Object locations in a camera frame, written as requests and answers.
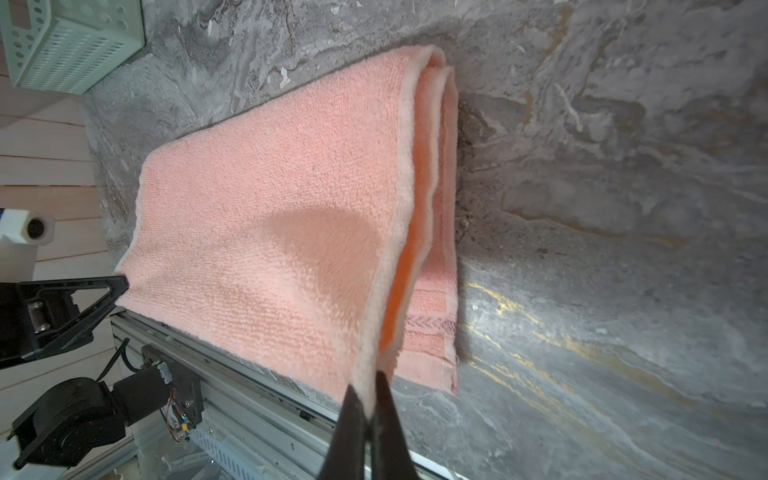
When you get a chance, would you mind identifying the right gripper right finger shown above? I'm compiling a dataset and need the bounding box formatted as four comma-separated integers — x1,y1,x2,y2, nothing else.
369,371,419,480

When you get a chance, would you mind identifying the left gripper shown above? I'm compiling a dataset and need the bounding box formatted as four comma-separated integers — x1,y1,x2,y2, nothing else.
1,275,129,369

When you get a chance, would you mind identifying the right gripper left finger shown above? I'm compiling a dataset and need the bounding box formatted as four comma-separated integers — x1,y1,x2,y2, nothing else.
316,385,368,480

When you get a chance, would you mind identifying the pink towel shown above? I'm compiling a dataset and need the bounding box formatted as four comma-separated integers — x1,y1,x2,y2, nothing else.
117,45,458,411

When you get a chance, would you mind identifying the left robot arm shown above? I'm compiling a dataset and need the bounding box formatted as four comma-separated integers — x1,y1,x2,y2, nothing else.
1,275,174,471

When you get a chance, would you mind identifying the mint green plastic basket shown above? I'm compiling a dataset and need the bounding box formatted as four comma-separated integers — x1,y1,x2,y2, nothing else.
1,0,145,95

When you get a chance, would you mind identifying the aluminium rail frame front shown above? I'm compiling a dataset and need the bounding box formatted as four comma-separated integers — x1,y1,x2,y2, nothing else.
59,311,469,480

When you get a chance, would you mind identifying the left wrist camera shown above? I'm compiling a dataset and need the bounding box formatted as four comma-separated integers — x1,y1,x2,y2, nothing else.
0,208,56,283

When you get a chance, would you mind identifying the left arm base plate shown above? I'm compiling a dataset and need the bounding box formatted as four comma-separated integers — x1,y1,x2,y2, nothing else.
142,345,204,442

